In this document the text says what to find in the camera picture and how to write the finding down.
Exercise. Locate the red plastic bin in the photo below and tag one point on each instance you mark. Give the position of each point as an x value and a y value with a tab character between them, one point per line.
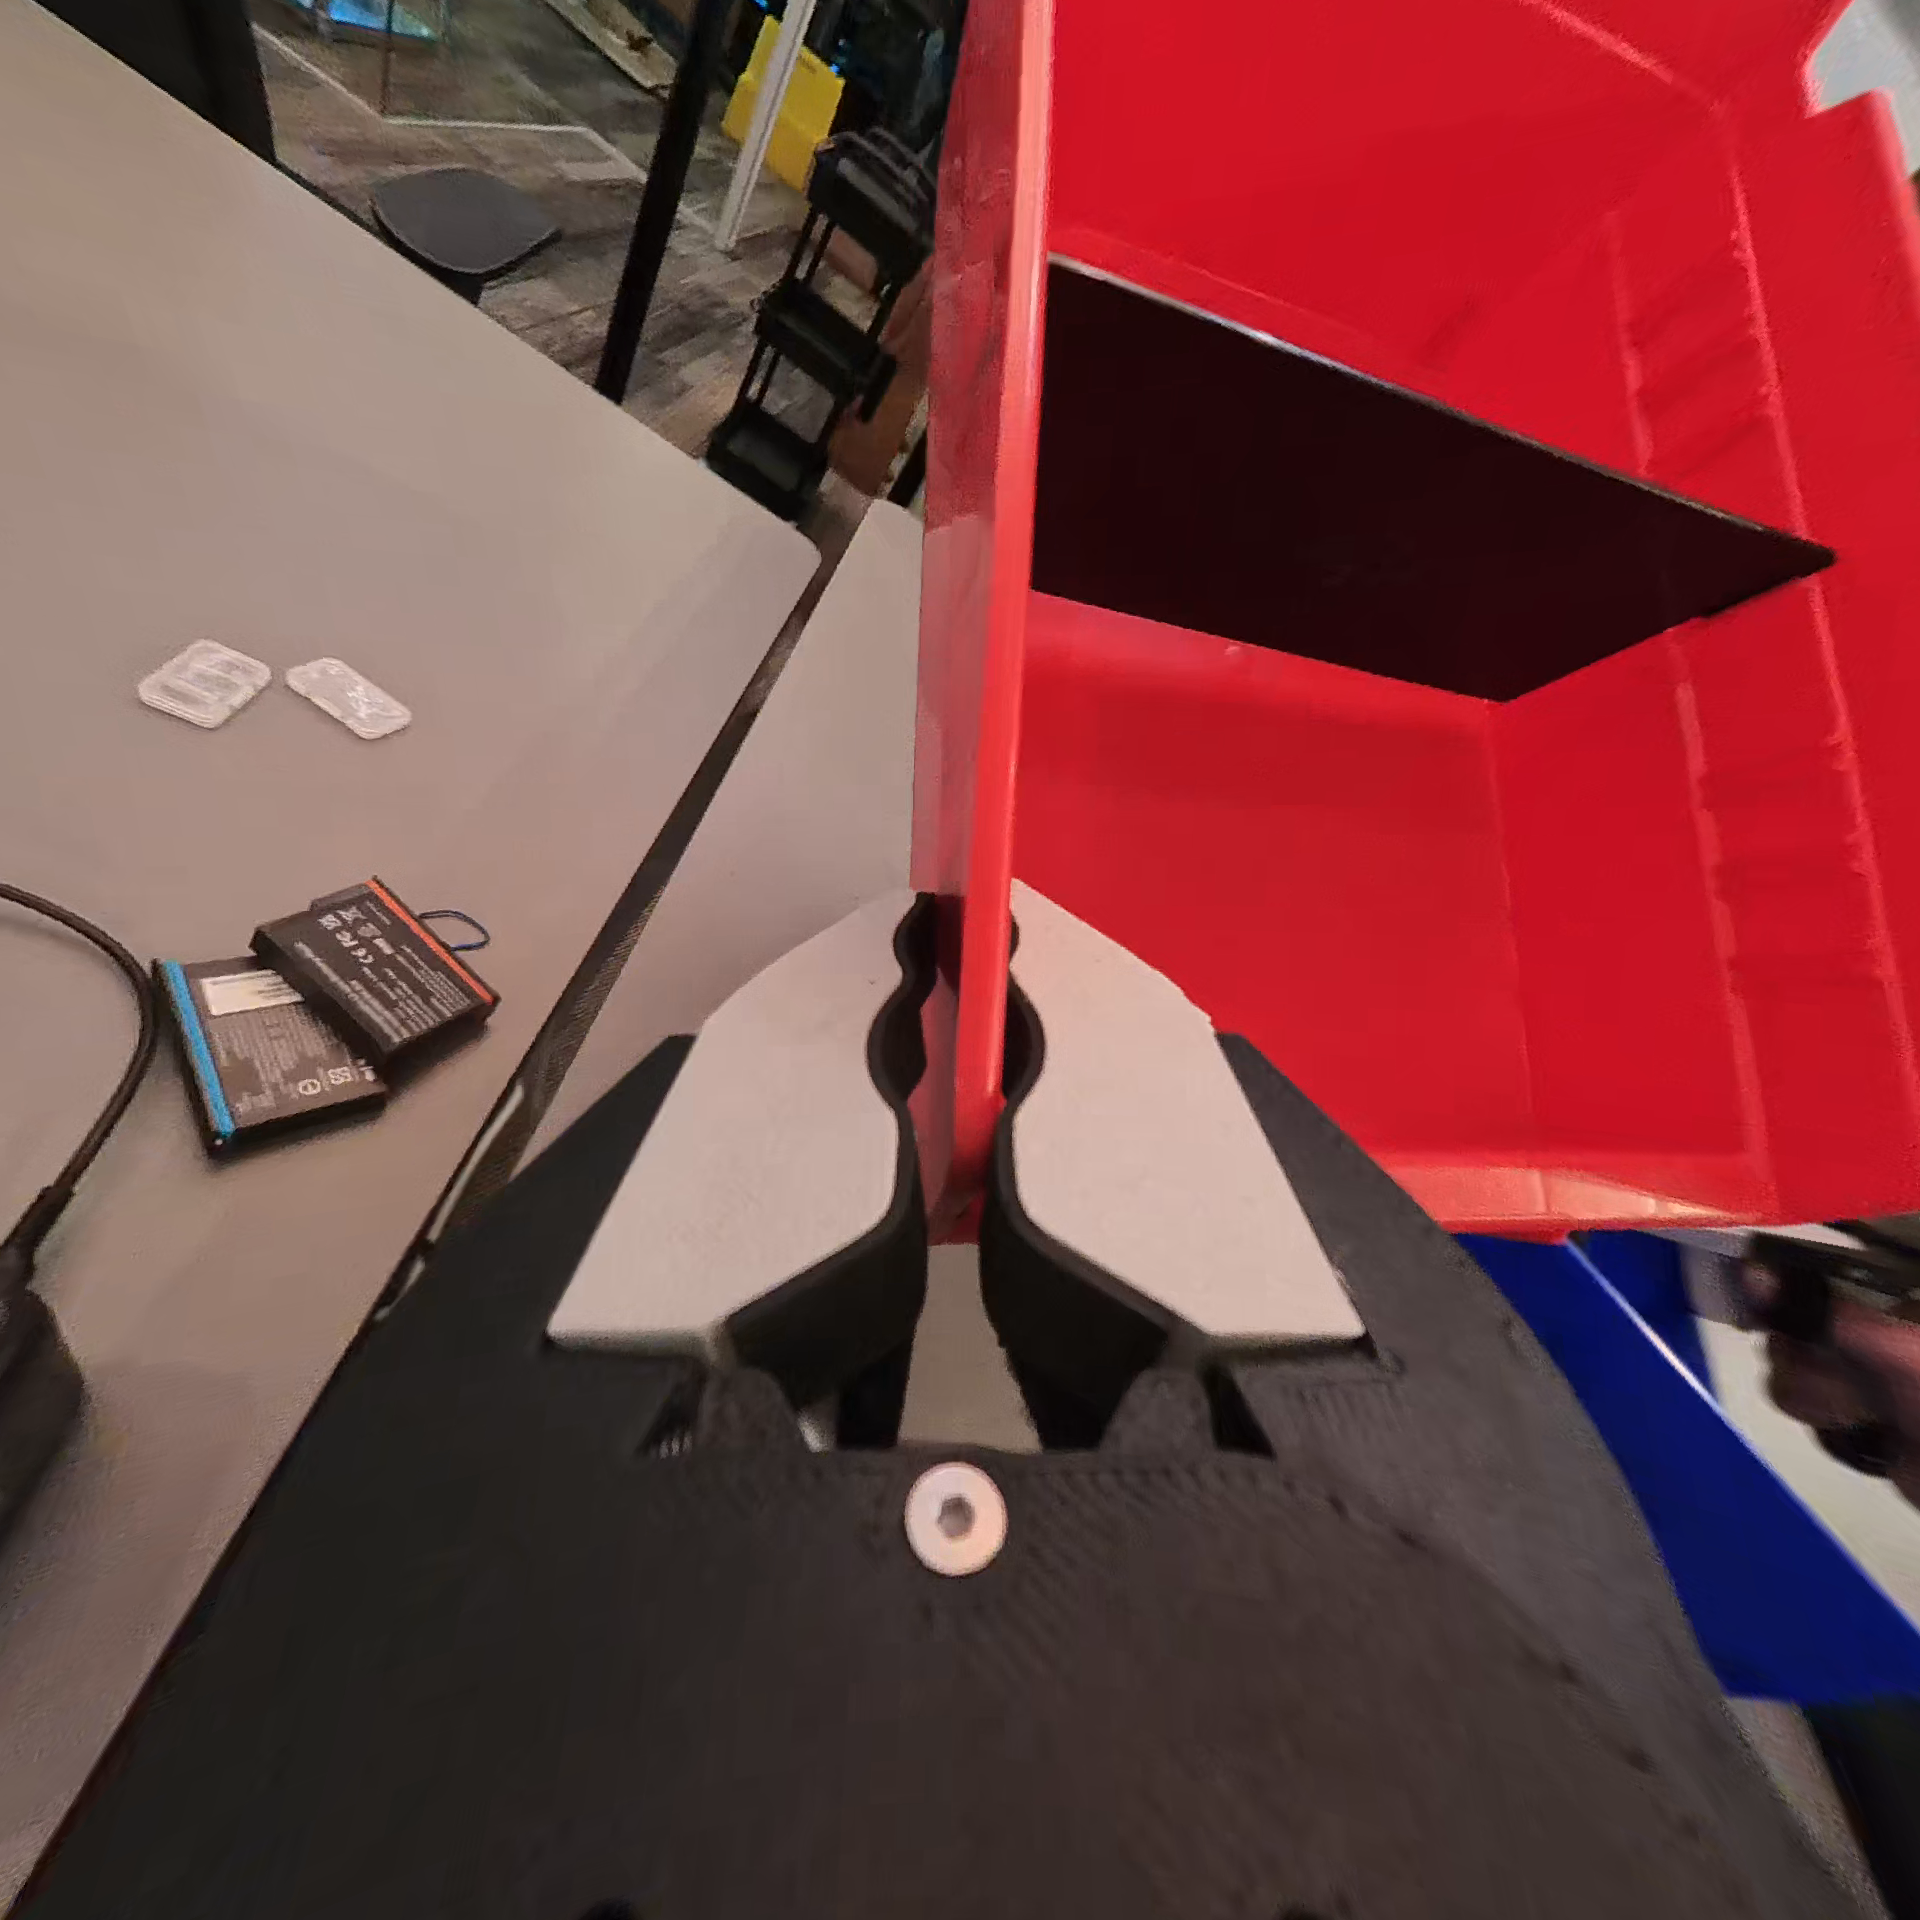
1275	900

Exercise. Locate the black flat stand base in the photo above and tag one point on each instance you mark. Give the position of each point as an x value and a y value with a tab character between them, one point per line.
465	223

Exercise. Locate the person's right hand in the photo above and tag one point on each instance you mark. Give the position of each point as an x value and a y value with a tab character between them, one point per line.
1853	1395

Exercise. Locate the blue plastic bin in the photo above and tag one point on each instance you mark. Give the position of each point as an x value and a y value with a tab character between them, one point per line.
1680	1471

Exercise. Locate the clear plastic case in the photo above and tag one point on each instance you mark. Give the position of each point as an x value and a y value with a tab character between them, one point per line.
203	687
349	699

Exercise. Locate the black battery orange edge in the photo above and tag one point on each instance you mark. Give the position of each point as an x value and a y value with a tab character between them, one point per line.
375	968

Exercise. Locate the black battery blue edge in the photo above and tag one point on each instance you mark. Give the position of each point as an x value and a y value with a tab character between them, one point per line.
270	1058

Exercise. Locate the yellow floor sign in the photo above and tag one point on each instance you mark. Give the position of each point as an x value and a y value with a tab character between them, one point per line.
788	98

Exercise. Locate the black utility cart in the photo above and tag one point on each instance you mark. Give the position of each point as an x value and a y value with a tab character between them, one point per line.
818	331

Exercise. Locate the black docking box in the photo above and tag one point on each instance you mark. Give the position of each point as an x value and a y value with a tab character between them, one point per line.
30	1380

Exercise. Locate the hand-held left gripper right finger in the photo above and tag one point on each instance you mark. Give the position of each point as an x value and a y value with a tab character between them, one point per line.
1170	1185

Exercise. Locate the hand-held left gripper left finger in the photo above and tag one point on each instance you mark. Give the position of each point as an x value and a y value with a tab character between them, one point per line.
734	1185

